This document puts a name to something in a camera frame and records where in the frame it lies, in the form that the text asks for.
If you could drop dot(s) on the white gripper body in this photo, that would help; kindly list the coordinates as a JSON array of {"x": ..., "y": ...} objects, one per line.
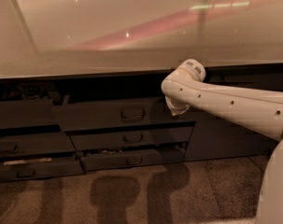
[{"x": 176, "y": 105}]

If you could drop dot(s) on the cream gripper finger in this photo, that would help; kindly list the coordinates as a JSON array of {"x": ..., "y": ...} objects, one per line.
[{"x": 177, "y": 112}]

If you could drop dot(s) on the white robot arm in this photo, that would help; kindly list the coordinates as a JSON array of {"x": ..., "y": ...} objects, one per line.
[{"x": 257, "y": 110}]

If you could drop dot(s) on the dark cabinet door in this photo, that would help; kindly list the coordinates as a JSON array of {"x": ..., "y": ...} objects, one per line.
[{"x": 215, "y": 138}]

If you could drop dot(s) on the dark counter cabinet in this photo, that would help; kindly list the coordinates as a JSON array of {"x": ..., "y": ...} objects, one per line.
[{"x": 65, "y": 90}]

